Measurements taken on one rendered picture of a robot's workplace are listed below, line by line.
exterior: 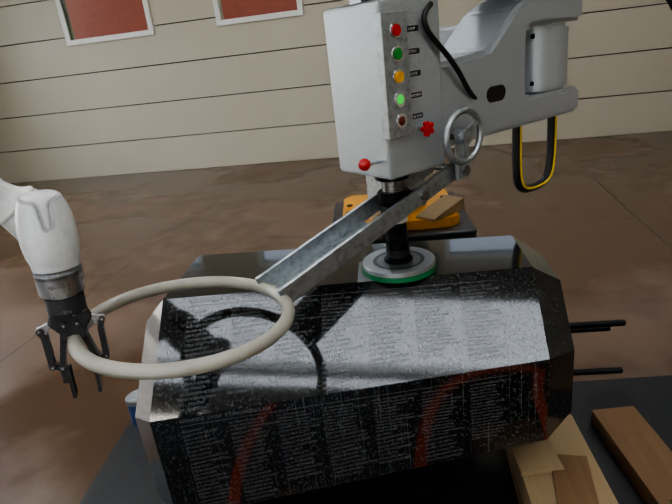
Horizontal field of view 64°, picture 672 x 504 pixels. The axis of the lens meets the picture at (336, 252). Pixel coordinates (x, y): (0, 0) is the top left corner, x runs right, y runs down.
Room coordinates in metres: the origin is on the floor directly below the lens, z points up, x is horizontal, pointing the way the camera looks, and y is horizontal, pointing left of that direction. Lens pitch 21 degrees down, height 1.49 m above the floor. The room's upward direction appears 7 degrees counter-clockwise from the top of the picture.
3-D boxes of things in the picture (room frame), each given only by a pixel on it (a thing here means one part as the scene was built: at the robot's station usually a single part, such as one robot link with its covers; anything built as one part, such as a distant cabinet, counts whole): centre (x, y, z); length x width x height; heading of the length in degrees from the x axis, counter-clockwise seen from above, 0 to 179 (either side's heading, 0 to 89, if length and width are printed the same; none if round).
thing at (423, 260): (1.47, -0.18, 0.87); 0.21 x 0.21 x 0.01
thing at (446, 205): (2.15, -0.45, 0.80); 0.20 x 0.10 x 0.05; 129
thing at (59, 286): (1.03, 0.56, 1.10); 0.09 x 0.09 x 0.06
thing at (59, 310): (1.03, 0.57, 1.03); 0.08 x 0.07 x 0.09; 109
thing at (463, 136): (1.44, -0.35, 1.22); 0.15 x 0.10 x 0.15; 124
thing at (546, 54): (1.84, -0.72, 1.37); 0.19 x 0.19 x 0.20
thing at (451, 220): (2.33, -0.30, 0.76); 0.49 x 0.49 x 0.05; 85
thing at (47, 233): (1.05, 0.57, 1.21); 0.13 x 0.11 x 0.16; 29
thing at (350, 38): (1.51, -0.25, 1.35); 0.36 x 0.22 x 0.45; 124
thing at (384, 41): (1.33, -0.19, 1.40); 0.08 x 0.03 x 0.28; 124
